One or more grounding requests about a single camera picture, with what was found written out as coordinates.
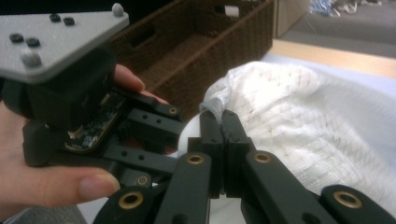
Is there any light wooden table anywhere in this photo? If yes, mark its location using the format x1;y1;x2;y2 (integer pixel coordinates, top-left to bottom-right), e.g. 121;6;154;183
269;38;396;78

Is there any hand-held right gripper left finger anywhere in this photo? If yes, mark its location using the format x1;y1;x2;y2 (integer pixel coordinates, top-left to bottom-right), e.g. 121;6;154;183
187;110;225;200

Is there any blue and white floor item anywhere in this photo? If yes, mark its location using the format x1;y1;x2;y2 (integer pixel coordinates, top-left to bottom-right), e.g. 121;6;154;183
309;0;341;17

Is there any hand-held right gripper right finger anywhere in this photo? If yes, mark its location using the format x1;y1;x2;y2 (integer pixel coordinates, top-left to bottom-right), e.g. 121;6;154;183
221;110;253;199

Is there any light wooden background desk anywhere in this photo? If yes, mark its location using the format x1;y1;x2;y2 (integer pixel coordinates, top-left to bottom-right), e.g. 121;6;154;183
274;0;312;38

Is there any brown woven basket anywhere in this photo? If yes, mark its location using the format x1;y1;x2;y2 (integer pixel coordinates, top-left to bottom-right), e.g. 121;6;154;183
110;0;275;120

